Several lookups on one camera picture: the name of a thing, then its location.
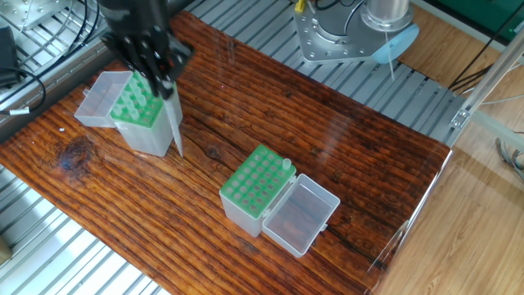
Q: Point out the clear tip box with tips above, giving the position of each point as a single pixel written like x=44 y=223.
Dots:
x=151 y=139

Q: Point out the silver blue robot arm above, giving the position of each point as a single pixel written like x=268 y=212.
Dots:
x=385 y=24

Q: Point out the glossy brown wooden board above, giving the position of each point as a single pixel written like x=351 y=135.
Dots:
x=327 y=147

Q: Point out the black electronic box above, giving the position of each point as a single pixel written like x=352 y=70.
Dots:
x=6 y=53

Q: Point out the clear tip box green rack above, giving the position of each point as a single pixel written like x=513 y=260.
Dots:
x=246 y=215

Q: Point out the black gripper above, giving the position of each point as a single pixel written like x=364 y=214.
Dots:
x=135 y=20

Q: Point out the aluminium frame post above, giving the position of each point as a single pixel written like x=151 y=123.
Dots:
x=483 y=90

